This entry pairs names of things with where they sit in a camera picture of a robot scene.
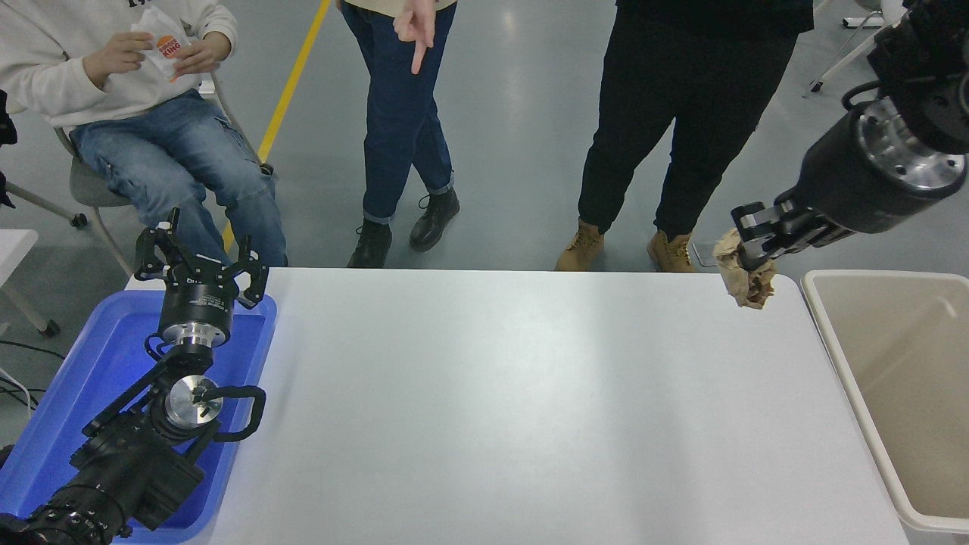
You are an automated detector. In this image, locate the black floor cable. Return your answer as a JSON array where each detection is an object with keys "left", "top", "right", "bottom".
[{"left": 0, "top": 340, "right": 67, "bottom": 362}]

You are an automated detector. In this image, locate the person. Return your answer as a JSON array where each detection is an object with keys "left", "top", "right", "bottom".
[
  {"left": 0, "top": 0, "right": 289, "bottom": 268},
  {"left": 337, "top": 0, "right": 461, "bottom": 269},
  {"left": 555, "top": 0, "right": 815, "bottom": 274}
]

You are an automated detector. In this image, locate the person's hand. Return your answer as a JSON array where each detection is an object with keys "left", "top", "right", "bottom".
[{"left": 393, "top": 0, "right": 437, "bottom": 76}]

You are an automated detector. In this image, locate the blue plastic tray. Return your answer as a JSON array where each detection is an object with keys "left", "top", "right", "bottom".
[{"left": 0, "top": 290, "right": 277, "bottom": 544}]

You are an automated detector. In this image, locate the person's left hand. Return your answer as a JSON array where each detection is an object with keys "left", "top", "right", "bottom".
[{"left": 170, "top": 32, "right": 232, "bottom": 78}]

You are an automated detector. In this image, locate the black garment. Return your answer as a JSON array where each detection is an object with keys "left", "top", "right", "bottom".
[{"left": 0, "top": 89, "right": 17, "bottom": 210}]

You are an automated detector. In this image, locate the grey office chair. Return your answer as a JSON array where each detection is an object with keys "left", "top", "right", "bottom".
[{"left": 53, "top": 72, "right": 275, "bottom": 277}]

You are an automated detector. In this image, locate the small white side table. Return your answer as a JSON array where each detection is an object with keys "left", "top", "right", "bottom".
[{"left": 0, "top": 229, "right": 60, "bottom": 338}]

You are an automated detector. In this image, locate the white chair base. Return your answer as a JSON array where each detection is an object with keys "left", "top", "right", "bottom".
[{"left": 802, "top": 0, "right": 906, "bottom": 96}]

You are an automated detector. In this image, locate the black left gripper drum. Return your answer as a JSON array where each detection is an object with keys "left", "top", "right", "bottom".
[{"left": 158, "top": 259, "right": 240, "bottom": 327}]

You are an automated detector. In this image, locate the person's right hand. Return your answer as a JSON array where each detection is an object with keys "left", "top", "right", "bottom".
[{"left": 83, "top": 30, "right": 156, "bottom": 90}]

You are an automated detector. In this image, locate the white printed paper bag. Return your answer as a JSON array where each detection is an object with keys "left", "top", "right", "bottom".
[{"left": 130, "top": 6, "right": 192, "bottom": 83}]

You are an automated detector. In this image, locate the white floor cable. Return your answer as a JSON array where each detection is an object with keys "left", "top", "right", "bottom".
[{"left": 0, "top": 369, "right": 36, "bottom": 416}]

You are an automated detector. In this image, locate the large pale bin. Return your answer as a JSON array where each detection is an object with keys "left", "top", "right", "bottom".
[{"left": 802, "top": 269, "right": 969, "bottom": 534}]

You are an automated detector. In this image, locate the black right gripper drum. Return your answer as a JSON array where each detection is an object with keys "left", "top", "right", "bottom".
[{"left": 795, "top": 110, "right": 966, "bottom": 235}]

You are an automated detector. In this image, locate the chair leg with castor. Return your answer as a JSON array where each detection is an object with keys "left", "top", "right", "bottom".
[{"left": 0, "top": 180, "right": 88, "bottom": 229}]

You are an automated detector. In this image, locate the tan paper ball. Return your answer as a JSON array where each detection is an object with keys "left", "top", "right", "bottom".
[{"left": 714, "top": 229, "right": 777, "bottom": 310}]

